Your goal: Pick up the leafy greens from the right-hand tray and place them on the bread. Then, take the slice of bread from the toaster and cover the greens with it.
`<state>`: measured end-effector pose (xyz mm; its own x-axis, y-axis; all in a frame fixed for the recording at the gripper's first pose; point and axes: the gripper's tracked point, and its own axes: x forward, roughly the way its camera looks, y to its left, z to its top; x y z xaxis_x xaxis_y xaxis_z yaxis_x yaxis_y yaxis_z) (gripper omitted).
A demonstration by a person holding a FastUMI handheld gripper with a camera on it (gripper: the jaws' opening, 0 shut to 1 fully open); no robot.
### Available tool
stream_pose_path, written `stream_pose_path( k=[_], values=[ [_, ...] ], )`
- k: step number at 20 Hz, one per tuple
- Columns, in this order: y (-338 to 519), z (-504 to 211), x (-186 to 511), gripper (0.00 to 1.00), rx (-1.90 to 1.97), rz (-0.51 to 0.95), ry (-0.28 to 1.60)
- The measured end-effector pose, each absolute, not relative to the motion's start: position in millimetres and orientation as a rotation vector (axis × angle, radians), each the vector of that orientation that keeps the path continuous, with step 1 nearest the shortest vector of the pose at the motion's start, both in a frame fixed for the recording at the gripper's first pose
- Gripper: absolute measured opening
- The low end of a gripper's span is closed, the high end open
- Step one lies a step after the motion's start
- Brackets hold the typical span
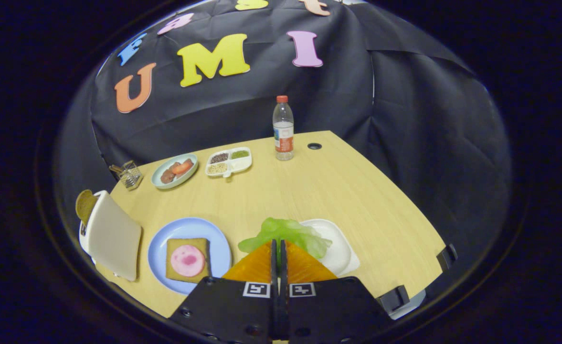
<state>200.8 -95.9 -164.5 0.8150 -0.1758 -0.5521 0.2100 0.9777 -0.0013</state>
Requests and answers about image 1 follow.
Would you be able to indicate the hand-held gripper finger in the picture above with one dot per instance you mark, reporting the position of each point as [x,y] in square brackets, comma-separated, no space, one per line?
[284,267]
[274,267]

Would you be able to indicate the green lettuce leaf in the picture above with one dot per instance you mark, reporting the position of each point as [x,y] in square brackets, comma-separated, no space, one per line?
[285,231]

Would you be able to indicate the plain brown bread slice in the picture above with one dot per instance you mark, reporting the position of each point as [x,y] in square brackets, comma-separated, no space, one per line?
[85,205]

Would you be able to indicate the white square plate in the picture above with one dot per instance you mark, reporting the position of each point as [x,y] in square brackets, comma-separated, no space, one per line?
[340,248]

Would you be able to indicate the pink ham slice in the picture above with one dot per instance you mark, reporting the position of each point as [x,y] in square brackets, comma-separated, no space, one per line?
[187,260]

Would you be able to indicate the brown bread slice with ham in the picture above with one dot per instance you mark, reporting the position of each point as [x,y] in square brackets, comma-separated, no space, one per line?
[173,274]

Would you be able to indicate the white divided condiment dish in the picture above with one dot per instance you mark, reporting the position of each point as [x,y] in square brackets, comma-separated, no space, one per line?
[240,165]

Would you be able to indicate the blue round plate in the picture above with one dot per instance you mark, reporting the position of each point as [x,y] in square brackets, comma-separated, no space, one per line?
[161,248]

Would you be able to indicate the black table clamp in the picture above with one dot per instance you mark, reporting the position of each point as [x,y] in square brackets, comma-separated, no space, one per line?
[394,298]
[447,257]

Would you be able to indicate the black table grommet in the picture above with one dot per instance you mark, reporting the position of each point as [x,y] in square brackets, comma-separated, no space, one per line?
[314,145]

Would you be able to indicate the red tomato slice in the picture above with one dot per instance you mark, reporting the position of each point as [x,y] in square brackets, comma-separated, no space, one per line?
[183,167]

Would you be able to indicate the clear plastic water bottle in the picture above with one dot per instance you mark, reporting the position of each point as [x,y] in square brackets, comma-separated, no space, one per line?
[283,129]

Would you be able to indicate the brown meat slice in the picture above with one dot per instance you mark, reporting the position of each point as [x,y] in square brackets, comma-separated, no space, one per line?
[167,177]

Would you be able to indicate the pale green oval plate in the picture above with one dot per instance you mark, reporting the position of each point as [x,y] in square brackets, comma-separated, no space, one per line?
[159,181]

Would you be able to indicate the white toaster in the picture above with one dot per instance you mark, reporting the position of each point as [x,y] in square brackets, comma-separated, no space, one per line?
[116,234]

